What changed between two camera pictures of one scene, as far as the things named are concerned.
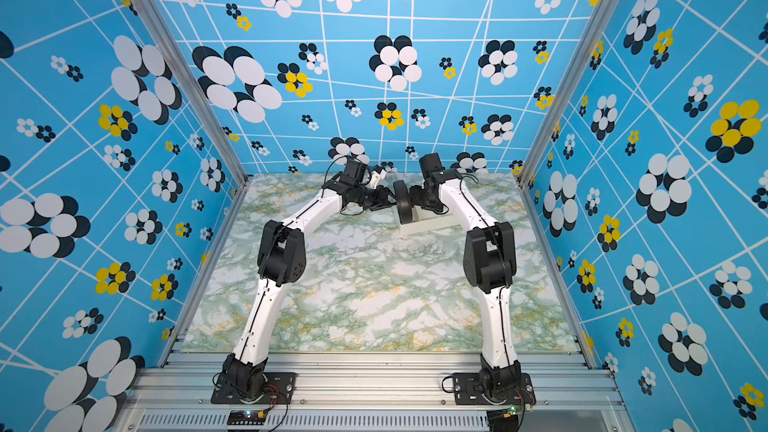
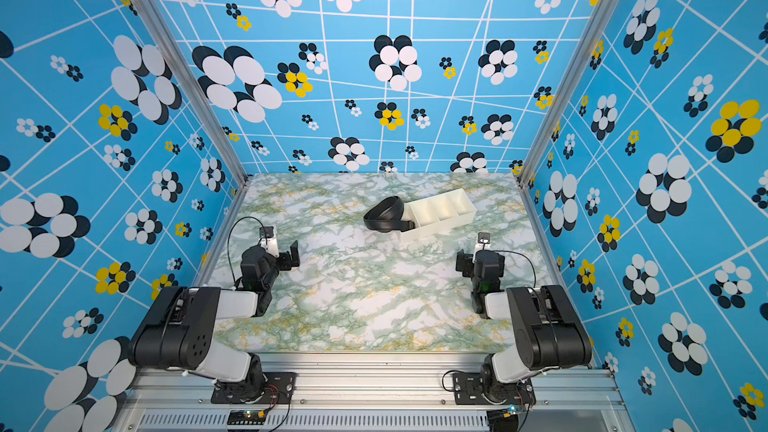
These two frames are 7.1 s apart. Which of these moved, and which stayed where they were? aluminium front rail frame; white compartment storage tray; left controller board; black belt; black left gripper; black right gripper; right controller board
Moved: black left gripper; black belt; black right gripper
Stayed: aluminium front rail frame; left controller board; right controller board; white compartment storage tray
